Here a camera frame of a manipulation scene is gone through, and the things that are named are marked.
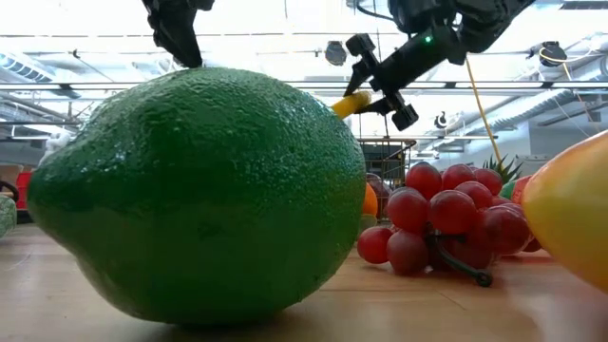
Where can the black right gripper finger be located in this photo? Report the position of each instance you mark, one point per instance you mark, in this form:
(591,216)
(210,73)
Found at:
(399,111)
(363,47)

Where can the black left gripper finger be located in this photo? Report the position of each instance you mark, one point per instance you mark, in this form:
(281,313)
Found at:
(176,28)

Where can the yellow banana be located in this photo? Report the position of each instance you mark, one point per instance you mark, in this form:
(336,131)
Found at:
(351,103)

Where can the dark red apple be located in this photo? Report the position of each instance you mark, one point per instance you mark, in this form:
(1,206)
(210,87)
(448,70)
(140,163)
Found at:
(380,186)

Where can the orange tangerine bunch with stems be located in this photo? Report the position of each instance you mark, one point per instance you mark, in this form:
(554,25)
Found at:
(370,202)

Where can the orange-red mini pumpkin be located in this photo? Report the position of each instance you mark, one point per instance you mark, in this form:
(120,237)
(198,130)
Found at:
(521,190)

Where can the large green lime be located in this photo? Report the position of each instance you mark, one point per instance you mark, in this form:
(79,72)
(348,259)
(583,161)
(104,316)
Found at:
(190,199)

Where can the red and yellow mango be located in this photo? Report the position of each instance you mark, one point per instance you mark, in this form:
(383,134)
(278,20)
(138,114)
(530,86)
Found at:
(570,214)

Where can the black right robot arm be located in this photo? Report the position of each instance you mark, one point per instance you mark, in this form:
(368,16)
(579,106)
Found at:
(494,19)

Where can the long ceiling light bar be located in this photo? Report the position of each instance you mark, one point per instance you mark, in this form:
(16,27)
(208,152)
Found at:
(522,85)

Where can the red grape bunch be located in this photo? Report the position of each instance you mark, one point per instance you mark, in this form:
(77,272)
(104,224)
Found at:
(451,211)

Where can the green succulent plant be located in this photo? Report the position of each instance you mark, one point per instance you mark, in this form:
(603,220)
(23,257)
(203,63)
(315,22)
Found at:
(503,172)

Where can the white humanoid figure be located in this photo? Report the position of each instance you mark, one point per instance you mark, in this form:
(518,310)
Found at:
(54,145)

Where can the red plastic crate stack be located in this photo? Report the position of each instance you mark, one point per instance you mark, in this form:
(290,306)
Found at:
(24,190)

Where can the silver ventilation duct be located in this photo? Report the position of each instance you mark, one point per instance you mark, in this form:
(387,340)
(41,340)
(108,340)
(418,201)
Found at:
(546,107)

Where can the black aluminium table frame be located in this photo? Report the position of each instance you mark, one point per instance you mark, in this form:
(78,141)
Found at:
(24,216)

